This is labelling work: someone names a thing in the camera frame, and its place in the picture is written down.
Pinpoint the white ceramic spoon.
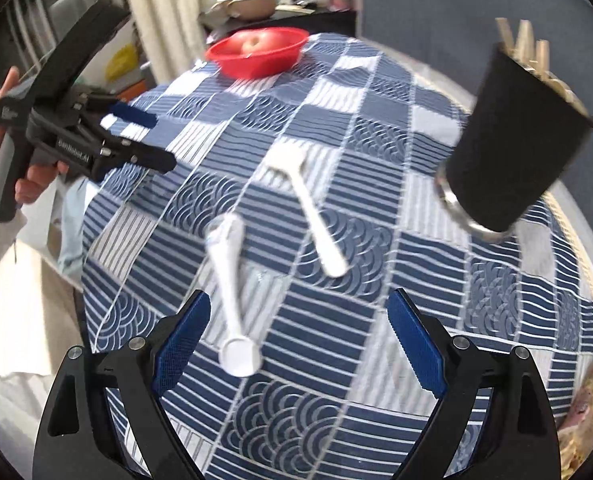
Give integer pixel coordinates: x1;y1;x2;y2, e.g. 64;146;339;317
266;143;349;278

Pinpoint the white spoon with label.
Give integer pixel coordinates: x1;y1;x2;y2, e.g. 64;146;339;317
205;212;262;378

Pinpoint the wooden chopstick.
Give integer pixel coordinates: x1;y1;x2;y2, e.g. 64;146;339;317
533;40;549;77
513;20;535;65
495;18;516;58

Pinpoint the person's left hand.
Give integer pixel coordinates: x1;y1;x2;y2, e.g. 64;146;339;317
0;65;71;206

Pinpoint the clear plastic cookie box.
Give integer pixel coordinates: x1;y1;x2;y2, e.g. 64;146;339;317
557;364;593;479

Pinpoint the cream curtain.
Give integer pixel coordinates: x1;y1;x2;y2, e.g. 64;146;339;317
128;0;216;84

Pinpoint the red apple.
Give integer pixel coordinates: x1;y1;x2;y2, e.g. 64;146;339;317
229;29;283;55

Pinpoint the red plastic bowl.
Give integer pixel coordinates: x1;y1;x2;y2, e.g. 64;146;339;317
205;27;310;79

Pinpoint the beige ceramic pot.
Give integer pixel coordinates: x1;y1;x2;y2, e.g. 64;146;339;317
211;0;278;22

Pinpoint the blue patterned tablecloth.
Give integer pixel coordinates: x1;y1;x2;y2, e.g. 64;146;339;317
83;34;593;479

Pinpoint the black utensil holder cup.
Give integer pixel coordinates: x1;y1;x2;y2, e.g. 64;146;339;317
435;44;593;243

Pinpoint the grey fabric backdrop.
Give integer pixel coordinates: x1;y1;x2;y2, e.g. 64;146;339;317
356;0;593;201

